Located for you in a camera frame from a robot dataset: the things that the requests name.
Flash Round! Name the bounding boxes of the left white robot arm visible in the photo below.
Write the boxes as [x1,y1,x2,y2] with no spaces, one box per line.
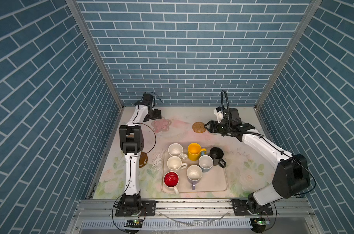
[114,92,161,216]

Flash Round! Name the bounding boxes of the white mug middle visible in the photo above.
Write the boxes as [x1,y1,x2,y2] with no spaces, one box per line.
[167,156,188,172]

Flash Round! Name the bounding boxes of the black mug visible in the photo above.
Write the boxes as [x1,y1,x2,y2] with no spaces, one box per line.
[209,147,227,168]

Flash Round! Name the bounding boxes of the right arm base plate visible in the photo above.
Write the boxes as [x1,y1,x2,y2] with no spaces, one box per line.
[230,199,273,216]

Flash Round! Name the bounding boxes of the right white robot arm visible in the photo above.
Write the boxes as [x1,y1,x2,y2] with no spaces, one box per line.
[204,107,311,215]

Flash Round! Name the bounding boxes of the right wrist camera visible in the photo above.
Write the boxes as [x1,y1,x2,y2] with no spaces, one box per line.
[214,107,224,123]

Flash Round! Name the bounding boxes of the yellow mug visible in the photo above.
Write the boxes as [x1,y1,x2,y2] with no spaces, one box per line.
[187,143,207,161]

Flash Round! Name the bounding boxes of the purple handle white mug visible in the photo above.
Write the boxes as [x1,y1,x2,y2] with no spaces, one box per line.
[186,165,203,190]

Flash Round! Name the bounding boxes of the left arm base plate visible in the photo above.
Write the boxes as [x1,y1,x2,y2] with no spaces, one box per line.
[115,200,156,217]

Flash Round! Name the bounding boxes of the light blue mug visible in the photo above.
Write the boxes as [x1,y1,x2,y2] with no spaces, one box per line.
[198,155,214,173]

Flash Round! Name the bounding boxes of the dark brown glossy round coaster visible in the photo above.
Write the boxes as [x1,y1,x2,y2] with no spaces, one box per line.
[139,151,148,168]

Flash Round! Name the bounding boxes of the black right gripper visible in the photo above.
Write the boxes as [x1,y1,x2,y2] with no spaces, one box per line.
[203,121,231,135]

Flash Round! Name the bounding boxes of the white mug top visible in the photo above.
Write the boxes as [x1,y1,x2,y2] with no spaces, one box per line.
[168,143,188,160]

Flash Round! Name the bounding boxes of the beige serving tray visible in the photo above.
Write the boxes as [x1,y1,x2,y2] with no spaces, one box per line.
[162,150,228,194]

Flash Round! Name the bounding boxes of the pink flower coaster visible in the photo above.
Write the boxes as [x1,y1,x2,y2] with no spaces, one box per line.
[151,118,172,133]

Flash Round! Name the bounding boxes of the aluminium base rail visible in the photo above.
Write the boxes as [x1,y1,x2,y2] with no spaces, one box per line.
[74,198,315,219]

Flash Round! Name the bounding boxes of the red inside white mug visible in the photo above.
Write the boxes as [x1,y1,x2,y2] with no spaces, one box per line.
[163,172,180,195]

